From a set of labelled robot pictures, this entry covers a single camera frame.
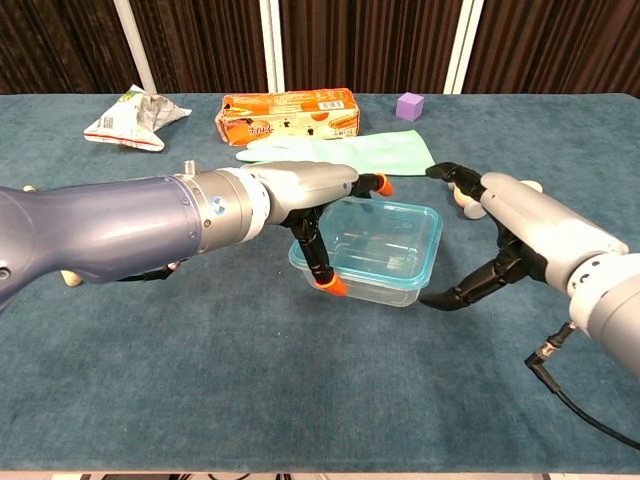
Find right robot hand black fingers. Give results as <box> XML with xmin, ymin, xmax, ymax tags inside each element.
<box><xmin>418</xmin><ymin>161</ymin><xmax>630</xmax><ymax>312</ymax></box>

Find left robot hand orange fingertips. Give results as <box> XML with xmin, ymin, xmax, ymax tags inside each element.
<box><xmin>247</xmin><ymin>160</ymin><xmax>395</xmax><ymax>297</ymax></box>

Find teal container lid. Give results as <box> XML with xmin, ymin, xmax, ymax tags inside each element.
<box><xmin>288</xmin><ymin>196</ymin><xmax>444</xmax><ymax>291</ymax></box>

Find clear plastic container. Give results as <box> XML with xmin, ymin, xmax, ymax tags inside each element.
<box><xmin>294</xmin><ymin>199</ymin><xmax>436</xmax><ymax>308</ymax></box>

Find orange biscuit carton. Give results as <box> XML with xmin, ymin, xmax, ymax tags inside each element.
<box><xmin>215</xmin><ymin>88</ymin><xmax>361</xmax><ymax>147</ymax></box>

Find small wooden mallet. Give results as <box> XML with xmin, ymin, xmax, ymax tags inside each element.
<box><xmin>446</xmin><ymin>178</ymin><xmax>544</xmax><ymax>221</ymax></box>

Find green rubber glove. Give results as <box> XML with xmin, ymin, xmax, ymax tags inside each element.
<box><xmin>235</xmin><ymin>129</ymin><xmax>436</xmax><ymax>177</ymax></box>

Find purple foam cube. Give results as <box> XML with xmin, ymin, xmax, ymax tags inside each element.
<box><xmin>395</xmin><ymin>91</ymin><xmax>426</xmax><ymax>123</ymax></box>

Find dark ribbed partition panel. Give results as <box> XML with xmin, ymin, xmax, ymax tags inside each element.
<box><xmin>279</xmin><ymin>0</ymin><xmax>464</xmax><ymax>94</ymax></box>
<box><xmin>128</xmin><ymin>0</ymin><xmax>269</xmax><ymax>94</ymax></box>
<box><xmin>464</xmin><ymin>0</ymin><xmax>640</xmax><ymax>96</ymax></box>
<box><xmin>0</xmin><ymin>0</ymin><xmax>151</xmax><ymax>95</ymax></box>

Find crumpled white snack bag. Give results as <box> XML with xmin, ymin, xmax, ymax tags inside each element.
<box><xmin>83</xmin><ymin>83</ymin><xmax>193</xmax><ymax>153</ymax></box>

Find teal table cloth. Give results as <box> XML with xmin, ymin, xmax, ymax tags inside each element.
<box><xmin>0</xmin><ymin>92</ymin><xmax>640</xmax><ymax>474</ymax></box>

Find wooden stick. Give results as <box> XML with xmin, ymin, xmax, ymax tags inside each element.
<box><xmin>22</xmin><ymin>183</ymin><xmax>84</xmax><ymax>288</ymax></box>

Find white partition frame post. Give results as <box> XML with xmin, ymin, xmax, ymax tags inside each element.
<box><xmin>258</xmin><ymin>0</ymin><xmax>286</xmax><ymax>94</ymax></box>
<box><xmin>112</xmin><ymin>0</ymin><xmax>159</xmax><ymax>95</ymax></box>
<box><xmin>442</xmin><ymin>0</ymin><xmax>485</xmax><ymax>95</ymax></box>

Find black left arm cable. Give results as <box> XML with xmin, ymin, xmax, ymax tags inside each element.
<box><xmin>117</xmin><ymin>259</ymin><xmax>181</xmax><ymax>284</ymax></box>

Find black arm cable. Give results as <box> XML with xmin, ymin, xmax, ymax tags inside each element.
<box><xmin>524</xmin><ymin>322</ymin><xmax>640</xmax><ymax>451</ymax></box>
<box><xmin>117</xmin><ymin>259</ymin><xmax>181</xmax><ymax>284</ymax></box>

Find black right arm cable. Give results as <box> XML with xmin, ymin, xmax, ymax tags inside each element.
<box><xmin>524</xmin><ymin>322</ymin><xmax>640</xmax><ymax>451</ymax></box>

